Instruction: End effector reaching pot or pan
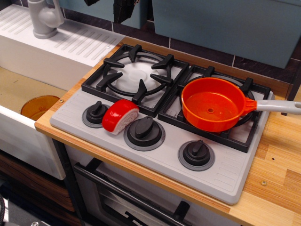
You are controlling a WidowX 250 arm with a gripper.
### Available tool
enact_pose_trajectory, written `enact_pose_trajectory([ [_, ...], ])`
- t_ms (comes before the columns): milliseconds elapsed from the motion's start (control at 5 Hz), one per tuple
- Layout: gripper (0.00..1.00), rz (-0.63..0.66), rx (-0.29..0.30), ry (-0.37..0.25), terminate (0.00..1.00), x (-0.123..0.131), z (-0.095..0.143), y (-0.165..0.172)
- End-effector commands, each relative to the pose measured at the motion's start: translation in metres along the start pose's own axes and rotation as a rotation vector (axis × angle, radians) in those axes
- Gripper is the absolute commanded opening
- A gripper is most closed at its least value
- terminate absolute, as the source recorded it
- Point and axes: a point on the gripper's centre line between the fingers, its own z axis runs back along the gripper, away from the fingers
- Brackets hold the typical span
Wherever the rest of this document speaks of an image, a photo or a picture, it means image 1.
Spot teal wall cabinet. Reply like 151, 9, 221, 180
60, 0, 301, 68

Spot black stove knob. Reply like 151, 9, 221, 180
178, 140, 215, 171
82, 101, 109, 129
124, 116, 166, 152

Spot black middle stove knob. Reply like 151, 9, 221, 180
124, 116, 166, 152

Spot white toy sink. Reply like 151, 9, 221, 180
0, 4, 123, 180

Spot black left burner grate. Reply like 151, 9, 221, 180
81, 44, 189, 117

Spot black burner grate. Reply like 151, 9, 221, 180
81, 44, 189, 117
158, 65, 270, 153

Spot black right stove knob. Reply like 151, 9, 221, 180
178, 140, 215, 171

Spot black right burner grate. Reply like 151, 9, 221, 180
158, 65, 270, 153

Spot orange toy pot grey handle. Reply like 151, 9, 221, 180
181, 78, 301, 132

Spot grey toy stove top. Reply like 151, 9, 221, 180
49, 43, 275, 205

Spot grey toy faucet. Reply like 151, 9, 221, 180
27, 0, 64, 39

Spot black left stove knob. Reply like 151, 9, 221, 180
82, 101, 109, 129

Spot toy oven door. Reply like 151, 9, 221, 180
73, 158, 233, 226

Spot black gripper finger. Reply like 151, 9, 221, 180
84, 0, 99, 6
113, 0, 135, 24

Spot white burner dome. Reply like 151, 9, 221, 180
112, 62, 160, 93

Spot red white toy food slice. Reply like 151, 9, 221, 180
102, 99, 139, 135

